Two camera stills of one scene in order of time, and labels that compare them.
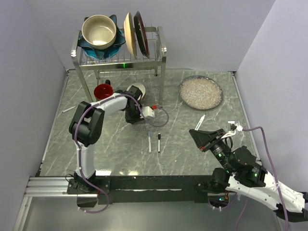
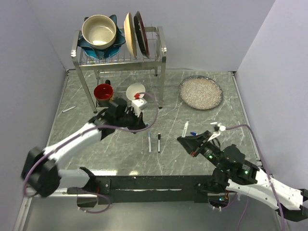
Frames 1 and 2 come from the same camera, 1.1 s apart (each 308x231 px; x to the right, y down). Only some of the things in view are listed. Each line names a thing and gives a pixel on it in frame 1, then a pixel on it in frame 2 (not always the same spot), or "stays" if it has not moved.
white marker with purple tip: (149, 143) stays
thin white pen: (159, 142) stays
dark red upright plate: (141, 31) stays
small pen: (200, 121) → (185, 130)
